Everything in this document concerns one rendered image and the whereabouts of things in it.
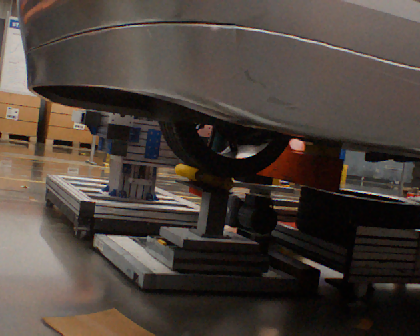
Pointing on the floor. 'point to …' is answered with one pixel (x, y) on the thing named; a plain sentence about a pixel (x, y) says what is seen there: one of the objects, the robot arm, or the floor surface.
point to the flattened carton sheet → (97, 325)
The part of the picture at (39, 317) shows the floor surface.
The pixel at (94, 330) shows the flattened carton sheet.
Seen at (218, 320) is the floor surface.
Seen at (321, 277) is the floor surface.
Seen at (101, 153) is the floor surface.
